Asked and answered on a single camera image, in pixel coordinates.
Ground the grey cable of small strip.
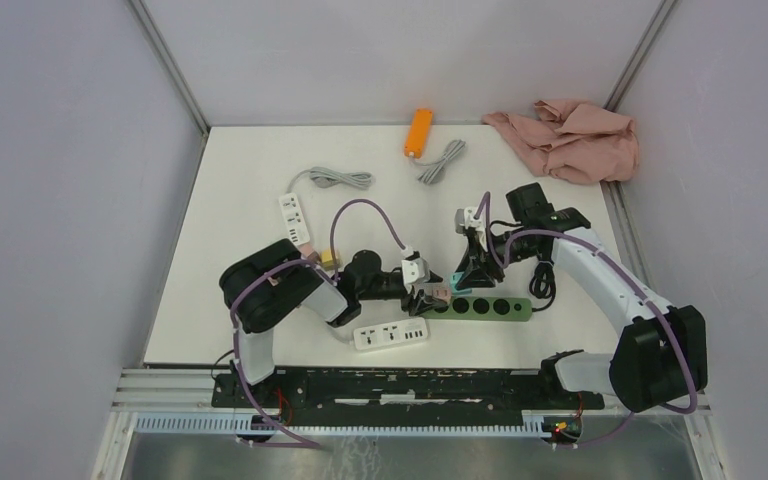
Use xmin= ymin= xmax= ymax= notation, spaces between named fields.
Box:
xmin=287 ymin=166 xmax=375 ymax=197

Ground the yellow plug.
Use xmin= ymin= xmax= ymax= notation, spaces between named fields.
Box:
xmin=320 ymin=249 xmax=341 ymax=271

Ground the small white power strip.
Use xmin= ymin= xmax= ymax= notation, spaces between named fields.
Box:
xmin=278 ymin=193 xmax=311 ymax=247

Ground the long white power strip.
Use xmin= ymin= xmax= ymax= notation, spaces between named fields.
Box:
xmin=353 ymin=317 xmax=430 ymax=352

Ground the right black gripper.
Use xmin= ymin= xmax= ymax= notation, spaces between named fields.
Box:
xmin=454 ymin=227 xmax=540 ymax=290

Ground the dark green power strip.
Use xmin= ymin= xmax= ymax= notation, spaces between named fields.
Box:
xmin=421 ymin=296 xmax=532 ymax=322

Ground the beige plug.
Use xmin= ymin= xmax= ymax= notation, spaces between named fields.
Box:
xmin=298 ymin=243 xmax=319 ymax=259

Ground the grey cable of orange strip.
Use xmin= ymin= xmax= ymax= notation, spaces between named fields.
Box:
xmin=413 ymin=138 xmax=468 ymax=186

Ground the black power cable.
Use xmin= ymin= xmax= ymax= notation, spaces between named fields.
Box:
xmin=528 ymin=261 xmax=559 ymax=313

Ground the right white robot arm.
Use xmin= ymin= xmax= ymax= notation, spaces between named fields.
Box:
xmin=455 ymin=183 xmax=708 ymax=414

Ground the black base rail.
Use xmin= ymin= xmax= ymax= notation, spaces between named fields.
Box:
xmin=248 ymin=366 xmax=605 ymax=427

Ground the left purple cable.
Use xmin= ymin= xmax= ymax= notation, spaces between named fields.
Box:
xmin=228 ymin=198 xmax=415 ymax=448

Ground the pink crumpled cloth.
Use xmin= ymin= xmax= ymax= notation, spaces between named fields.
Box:
xmin=482 ymin=99 xmax=640 ymax=185

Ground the teal plug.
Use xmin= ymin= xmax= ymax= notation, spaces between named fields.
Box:
xmin=449 ymin=272 xmax=472 ymax=296

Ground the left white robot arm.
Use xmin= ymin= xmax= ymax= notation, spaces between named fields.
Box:
xmin=219 ymin=239 xmax=452 ymax=407

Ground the orange power strip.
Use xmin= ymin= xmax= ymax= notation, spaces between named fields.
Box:
xmin=403 ymin=108 xmax=433 ymax=159

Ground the pink plug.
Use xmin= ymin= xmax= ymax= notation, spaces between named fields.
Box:
xmin=431 ymin=286 xmax=452 ymax=304

